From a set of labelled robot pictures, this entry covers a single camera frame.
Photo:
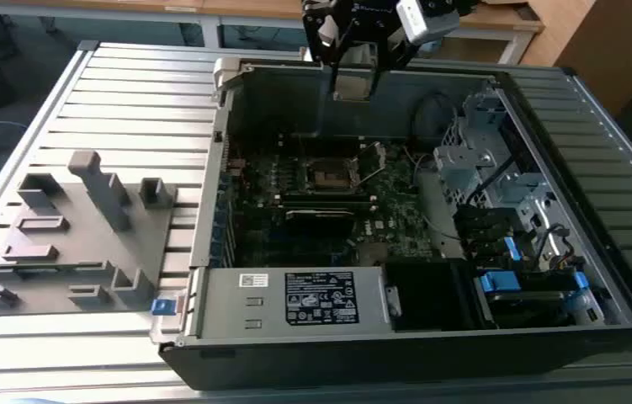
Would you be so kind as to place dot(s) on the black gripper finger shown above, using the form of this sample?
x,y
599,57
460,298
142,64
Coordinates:
x,y
339,63
394,54

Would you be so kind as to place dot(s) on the CPU socket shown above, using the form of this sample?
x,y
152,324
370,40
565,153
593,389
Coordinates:
x,y
327,177

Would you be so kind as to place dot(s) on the RAM slot with white clips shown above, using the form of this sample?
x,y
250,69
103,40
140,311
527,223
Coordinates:
x,y
322,195

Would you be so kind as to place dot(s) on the RAM slot with black clips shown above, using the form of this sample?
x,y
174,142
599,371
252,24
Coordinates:
x,y
322,204

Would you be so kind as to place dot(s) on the silver metal drive cage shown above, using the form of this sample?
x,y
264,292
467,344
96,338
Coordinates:
x,y
456,168

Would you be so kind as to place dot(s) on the black expansion card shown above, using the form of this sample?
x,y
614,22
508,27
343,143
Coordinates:
x,y
322,223

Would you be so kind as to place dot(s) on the green motherboard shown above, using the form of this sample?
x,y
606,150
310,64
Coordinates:
x,y
399,219

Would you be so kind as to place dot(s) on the wooden cabinet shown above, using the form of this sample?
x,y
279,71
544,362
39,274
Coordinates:
x,y
619,42

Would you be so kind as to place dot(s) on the blue plastic bay latch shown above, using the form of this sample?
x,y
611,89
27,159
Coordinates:
x,y
511,249

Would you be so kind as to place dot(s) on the black plastic air shroud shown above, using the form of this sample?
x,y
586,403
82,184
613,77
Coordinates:
x,y
428,294

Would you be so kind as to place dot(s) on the grey power supply unit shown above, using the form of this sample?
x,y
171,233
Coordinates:
x,y
226,303

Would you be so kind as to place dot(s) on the hard disk in blue carrier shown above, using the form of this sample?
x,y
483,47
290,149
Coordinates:
x,y
523,305

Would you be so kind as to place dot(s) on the grey parts rack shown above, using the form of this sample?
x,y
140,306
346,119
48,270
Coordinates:
x,y
96,261

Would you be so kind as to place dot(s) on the blue case latch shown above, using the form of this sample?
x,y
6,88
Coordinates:
x,y
163,306

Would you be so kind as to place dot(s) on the green RAM stick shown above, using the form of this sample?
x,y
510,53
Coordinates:
x,y
58,267

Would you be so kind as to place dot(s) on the black PC case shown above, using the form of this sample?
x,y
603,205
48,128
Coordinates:
x,y
350,366

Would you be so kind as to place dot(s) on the wrist camera with black bracket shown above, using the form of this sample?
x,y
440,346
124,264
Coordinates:
x,y
434,21
315,46

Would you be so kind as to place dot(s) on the wooden desk white frame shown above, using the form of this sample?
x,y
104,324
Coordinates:
x,y
124,4
495,21

